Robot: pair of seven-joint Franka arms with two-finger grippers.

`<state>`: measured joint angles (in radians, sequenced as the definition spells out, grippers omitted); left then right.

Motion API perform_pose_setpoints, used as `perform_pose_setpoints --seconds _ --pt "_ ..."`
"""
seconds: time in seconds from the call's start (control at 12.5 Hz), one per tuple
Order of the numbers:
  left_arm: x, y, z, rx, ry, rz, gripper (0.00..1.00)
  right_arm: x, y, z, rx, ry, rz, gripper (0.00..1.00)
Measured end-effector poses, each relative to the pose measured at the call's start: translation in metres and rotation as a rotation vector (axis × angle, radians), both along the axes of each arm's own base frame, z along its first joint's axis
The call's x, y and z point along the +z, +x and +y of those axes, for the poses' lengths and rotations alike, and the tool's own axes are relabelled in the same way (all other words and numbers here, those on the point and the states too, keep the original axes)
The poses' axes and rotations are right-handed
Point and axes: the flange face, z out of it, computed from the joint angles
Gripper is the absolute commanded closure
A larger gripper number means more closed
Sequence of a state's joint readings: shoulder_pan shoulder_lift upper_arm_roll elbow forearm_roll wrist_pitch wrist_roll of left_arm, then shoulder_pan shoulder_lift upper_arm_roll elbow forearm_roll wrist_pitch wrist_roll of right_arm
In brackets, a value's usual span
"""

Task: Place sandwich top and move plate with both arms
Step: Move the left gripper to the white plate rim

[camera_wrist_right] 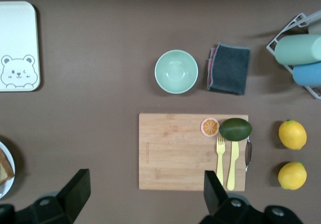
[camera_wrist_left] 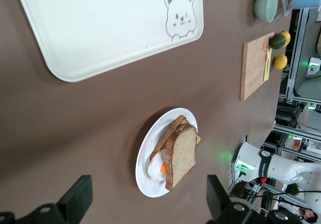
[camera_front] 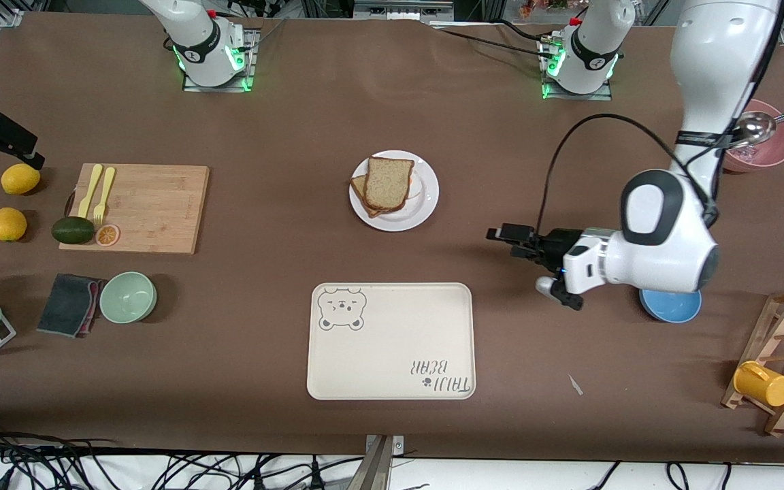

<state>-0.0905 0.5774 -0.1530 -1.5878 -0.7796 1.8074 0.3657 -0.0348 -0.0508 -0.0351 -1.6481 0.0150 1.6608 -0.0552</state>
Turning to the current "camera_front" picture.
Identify pale green bowl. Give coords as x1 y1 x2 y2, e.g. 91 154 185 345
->
99 272 158 325

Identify wooden cutting board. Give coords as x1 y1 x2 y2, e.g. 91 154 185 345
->
59 163 210 255

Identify pink bowl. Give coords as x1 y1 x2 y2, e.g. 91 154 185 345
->
723 99 784 174

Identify wooden mug rack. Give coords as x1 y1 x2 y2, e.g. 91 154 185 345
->
722 287 784 438

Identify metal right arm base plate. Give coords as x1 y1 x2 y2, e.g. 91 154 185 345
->
182 27 261 93

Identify blue bowl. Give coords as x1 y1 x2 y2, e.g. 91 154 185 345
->
639 289 702 323

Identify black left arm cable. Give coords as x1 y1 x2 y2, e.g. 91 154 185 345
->
535 114 716 235

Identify yellow lemon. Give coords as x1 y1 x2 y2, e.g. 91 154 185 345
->
1 163 42 196
0 208 28 242

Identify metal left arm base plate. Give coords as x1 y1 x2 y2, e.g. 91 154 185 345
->
540 34 615 101

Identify black base power cable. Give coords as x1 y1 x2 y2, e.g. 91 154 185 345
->
429 19 556 62

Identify cream bear print tray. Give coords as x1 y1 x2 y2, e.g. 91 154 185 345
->
306 282 476 401

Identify grey metal box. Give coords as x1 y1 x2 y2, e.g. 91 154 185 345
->
353 0 455 21

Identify grey and pink folded cloth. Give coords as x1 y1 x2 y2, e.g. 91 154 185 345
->
37 274 105 339

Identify green avocado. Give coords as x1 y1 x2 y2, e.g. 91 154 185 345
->
51 216 96 245

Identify grey metal mount bracket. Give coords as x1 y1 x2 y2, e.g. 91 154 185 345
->
358 434 405 490

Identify white round plate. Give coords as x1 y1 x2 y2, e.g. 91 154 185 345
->
349 150 440 232

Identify yellow mug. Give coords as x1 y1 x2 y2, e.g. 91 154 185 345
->
733 361 784 408

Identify yellow plastic knife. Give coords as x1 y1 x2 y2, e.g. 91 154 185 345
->
78 164 103 220

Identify yellow plastic fork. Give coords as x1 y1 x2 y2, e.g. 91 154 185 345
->
93 167 116 226

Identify thin black floor cables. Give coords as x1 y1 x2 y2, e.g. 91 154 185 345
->
586 461 733 490

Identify metal ladle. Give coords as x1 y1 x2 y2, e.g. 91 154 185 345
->
734 103 784 148

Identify brown bread slice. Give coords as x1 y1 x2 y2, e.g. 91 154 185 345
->
350 174 394 219
365 157 415 212

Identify tangled black floor cables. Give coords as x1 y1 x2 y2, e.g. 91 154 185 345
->
0 422 365 490

